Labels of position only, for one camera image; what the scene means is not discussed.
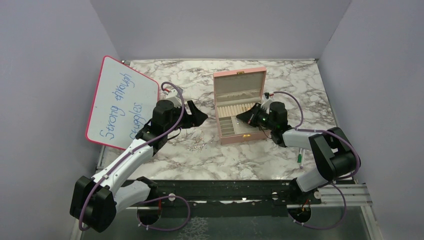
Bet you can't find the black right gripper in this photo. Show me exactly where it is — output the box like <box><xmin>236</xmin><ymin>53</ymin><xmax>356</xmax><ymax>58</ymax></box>
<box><xmin>236</xmin><ymin>102</ymin><xmax>276</xmax><ymax>131</ymax></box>

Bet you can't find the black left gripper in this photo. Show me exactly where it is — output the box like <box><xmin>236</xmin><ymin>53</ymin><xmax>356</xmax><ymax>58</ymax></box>
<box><xmin>164</xmin><ymin>100</ymin><xmax>208</xmax><ymax>134</ymax></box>

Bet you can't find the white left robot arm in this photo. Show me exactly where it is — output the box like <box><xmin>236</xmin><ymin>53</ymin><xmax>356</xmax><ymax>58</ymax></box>
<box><xmin>69</xmin><ymin>100</ymin><xmax>208</xmax><ymax>233</ymax></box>

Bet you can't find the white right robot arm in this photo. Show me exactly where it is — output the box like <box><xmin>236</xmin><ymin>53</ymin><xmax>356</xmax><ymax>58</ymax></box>
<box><xmin>236</xmin><ymin>101</ymin><xmax>361</xmax><ymax>204</ymax></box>

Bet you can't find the pink jewelry box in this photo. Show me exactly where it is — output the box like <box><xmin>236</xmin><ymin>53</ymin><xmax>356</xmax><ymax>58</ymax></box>
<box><xmin>213</xmin><ymin>66</ymin><xmax>267</xmax><ymax>145</ymax></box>

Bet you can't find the green marker pen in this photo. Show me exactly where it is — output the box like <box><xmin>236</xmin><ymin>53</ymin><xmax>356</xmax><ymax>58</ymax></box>
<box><xmin>297</xmin><ymin>148</ymin><xmax>303</xmax><ymax>164</ymax></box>

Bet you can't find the pink-framed whiteboard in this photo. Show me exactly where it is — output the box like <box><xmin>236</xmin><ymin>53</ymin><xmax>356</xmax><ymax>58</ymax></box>
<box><xmin>85</xmin><ymin>55</ymin><xmax>160</xmax><ymax>150</ymax></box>

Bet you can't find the rhinestone necklace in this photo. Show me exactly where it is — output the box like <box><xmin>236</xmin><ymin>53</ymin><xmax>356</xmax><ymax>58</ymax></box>
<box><xmin>187</xmin><ymin>137</ymin><xmax>205</xmax><ymax>153</ymax></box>

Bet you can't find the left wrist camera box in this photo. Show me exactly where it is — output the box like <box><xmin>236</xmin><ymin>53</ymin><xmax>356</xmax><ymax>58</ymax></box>
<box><xmin>165</xmin><ymin>87</ymin><xmax>183</xmax><ymax>108</ymax></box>

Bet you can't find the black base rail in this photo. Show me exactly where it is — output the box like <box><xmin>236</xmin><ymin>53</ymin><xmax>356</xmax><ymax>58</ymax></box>
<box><xmin>133</xmin><ymin>180</ymin><xmax>322</xmax><ymax>218</ymax></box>

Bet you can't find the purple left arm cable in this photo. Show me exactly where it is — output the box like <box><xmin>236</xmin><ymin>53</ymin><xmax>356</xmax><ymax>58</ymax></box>
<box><xmin>78</xmin><ymin>81</ymin><xmax>191</xmax><ymax>232</ymax></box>

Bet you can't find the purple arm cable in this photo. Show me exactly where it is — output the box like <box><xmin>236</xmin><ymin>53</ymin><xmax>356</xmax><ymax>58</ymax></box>
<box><xmin>271</xmin><ymin>91</ymin><xmax>362</xmax><ymax>231</ymax></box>
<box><xmin>78</xmin><ymin>81</ymin><xmax>191</xmax><ymax>232</ymax></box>

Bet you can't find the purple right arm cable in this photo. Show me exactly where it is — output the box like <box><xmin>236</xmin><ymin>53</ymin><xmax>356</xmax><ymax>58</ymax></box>
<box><xmin>271</xmin><ymin>91</ymin><xmax>362</xmax><ymax>231</ymax></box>

